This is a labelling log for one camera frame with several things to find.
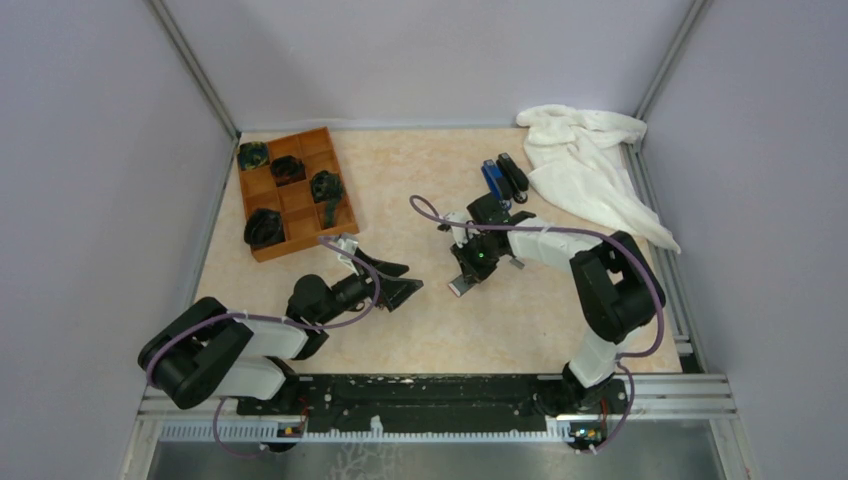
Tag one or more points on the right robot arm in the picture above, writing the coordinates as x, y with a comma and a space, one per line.
618, 293

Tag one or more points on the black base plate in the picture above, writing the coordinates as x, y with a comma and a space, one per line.
451, 404

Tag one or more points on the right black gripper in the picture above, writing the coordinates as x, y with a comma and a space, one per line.
472, 272

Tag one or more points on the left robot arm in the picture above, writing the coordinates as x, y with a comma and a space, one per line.
212, 351

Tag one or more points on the dark rolled tie front right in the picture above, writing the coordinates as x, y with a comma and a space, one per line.
264, 228

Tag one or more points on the dark rolled tie front left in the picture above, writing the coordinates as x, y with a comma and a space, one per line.
253, 155

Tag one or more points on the dark rolled tie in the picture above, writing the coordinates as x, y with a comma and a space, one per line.
286, 170
264, 228
253, 155
326, 186

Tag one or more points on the orange wooden divided tray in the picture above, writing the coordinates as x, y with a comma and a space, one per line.
304, 221

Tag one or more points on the dark rolled tie middle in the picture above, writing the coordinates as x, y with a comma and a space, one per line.
286, 170

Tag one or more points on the blue stapler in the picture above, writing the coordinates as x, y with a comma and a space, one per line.
497, 183

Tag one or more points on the black stapler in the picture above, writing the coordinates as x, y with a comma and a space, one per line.
515, 177

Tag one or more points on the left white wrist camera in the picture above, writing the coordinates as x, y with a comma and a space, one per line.
347, 245

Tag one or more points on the white towel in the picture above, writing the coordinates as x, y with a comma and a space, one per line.
577, 167

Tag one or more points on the staple box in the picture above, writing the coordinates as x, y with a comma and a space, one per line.
461, 285

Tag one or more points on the dark rolled tie back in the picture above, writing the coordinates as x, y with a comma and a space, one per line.
326, 186

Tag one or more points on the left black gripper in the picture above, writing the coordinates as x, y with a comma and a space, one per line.
395, 291

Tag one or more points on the aluminium frame rail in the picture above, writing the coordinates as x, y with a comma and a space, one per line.
674, 426

